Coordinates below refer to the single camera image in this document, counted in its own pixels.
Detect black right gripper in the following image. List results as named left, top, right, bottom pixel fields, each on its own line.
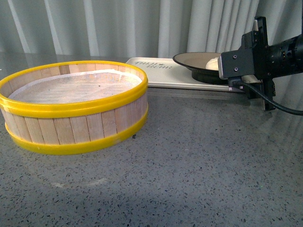
left=227, top=17, right=275, bottom=111

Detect white steamed bun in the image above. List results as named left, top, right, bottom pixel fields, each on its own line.
left=205, top=57, right=219, bottom=71

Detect beige plate black rim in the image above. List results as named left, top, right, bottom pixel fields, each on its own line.
left=173, top=52, right=228, bottom=85

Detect white bear tray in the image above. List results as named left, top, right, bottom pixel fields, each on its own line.
left=126, top=57, right=242, bottom=93

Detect white steamer liner cloth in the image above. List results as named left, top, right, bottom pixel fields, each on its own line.
left=9, top=69, right=142, bottom=104

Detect wooden steamer basket yellow rims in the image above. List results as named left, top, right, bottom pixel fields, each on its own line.
left=0, top=61, right=148, bottom=155

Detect grey curtain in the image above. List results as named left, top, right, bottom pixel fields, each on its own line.
left=0, top=0, right=302, bottom=58

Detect black camera cable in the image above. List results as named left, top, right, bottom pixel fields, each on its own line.
left=228, top=77, right=303, bottom=116

